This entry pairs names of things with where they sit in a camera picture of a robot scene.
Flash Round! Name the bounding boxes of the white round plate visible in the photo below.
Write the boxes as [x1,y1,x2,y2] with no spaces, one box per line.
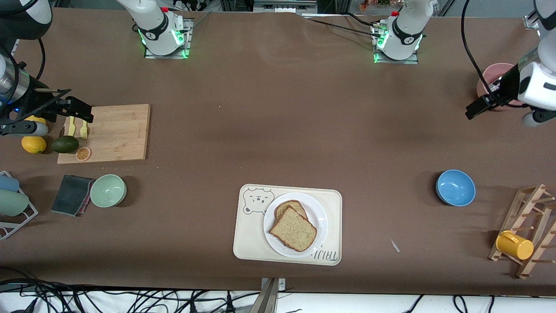
[263,192,329,259]

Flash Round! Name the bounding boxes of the brown crust bread slice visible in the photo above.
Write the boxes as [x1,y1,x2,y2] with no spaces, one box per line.
[274,200,309,222]
[269,206,318,253]

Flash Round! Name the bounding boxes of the pink bowl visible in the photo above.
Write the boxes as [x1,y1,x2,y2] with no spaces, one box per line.
[477,63,524,111]

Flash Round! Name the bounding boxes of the dark green avocado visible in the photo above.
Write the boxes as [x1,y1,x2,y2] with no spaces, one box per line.
[52,136,79,154]

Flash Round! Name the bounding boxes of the yellow lemon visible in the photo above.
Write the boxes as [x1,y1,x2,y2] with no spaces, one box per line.
[21,135,47,154]

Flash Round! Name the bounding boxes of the wooden cutting board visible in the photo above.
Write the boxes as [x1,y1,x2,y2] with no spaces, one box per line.
[57,103,151,165]

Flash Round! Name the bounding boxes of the dark grey sponge cloth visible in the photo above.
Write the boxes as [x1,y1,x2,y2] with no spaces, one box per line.
[51,175,95,217]

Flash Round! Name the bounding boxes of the blue bowl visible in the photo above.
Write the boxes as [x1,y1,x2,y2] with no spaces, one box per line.
[436,169,476,207]

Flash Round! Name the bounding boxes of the pale green bowl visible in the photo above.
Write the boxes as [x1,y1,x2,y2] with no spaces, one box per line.
[90,174,127,208]

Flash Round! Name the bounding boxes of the light blue cup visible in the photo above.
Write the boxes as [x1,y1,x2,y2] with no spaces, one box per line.
[0,174,20,193]

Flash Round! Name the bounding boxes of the pale green cup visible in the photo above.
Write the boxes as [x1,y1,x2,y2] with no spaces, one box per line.
[0,189,30,217]

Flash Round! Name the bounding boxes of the wooden mug rack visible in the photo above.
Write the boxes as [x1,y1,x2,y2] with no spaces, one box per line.
[488,183,556,280]

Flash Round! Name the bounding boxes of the yellow mug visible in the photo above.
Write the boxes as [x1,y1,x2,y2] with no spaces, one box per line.
[496,230,534,260]

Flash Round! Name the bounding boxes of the cream bear print tray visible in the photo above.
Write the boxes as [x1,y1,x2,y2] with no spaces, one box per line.
[233,184,343,266]

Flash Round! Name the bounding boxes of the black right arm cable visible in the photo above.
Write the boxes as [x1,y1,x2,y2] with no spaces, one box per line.
[37,37,46,79]

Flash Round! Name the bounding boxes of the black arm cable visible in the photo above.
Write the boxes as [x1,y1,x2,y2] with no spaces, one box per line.
[37,37,46,79]
[460,0,498,94]

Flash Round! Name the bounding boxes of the aluminium frame profile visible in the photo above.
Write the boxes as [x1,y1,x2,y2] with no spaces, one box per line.
[523,9,543,29]

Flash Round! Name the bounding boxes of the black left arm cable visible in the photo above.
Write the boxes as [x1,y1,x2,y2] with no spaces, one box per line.
[460,0,498,94]

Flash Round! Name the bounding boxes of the white wire rack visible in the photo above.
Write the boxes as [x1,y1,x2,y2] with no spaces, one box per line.
[0,171,39,240]

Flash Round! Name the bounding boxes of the thin black power cable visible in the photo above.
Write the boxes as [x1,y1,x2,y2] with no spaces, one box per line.
[303,15,378,36]

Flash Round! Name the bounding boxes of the tangled black cable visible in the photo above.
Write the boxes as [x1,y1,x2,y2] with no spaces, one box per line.
[100,287,261,313]
[0,278,105,313]

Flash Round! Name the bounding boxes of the aluminium mount bracket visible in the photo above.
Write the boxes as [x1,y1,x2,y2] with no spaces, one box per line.
[260,277,286,313]

